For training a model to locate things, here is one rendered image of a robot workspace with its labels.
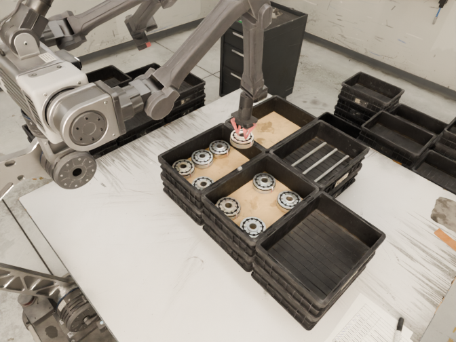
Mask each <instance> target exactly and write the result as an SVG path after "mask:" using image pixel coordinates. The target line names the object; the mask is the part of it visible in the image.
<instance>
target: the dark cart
mask: <svg viewBox="0 0 456 342"><path fill-rule="evenodd" d="M270 3H271V6H272V8H273V9H275V8H277V9H278V10H279V11H281V12H282V13H283V14H282V15H280V16H277V18H272V21H271V24H270V25H269V26H268V27H267V28H265V29H264V31H263V57H262V73H263V79H264V85H265V86H266V87H268V90H267V93H268V94H271V95H272V96H274V95H278V96H280V97H282V98H284V99H285V100H286V97H287V96H288V95H290V94H292V91H293V88H294V84H295V77H296V74H297V67H298V63H299V57H300V53H301V47H302V43H303V37H304V33H305V27H306V23H307V17H308V14H306V13H303V12H300V11H298V10H295V9H292V8H290V7H286V6H284V5H281V4H279V3H276V2H273V1H270ZM240 20H241V17H239V18H238V19H237V20H236V21H235V22H234V23H233V24H232V25H231V26H230V27H229V28H228V29H227V30H226V31H225V33H224V34H223V35H222V36H221V55H220V81H219V96H220V97H223V96H225V95H227V94H230V93H232V92H234V91H236V90H238V89H239V88H240V84H241V83H240V82H241V78H242V74H243V72H244V41H243V26H242V23H241V22H238V21H240Z"/></svg>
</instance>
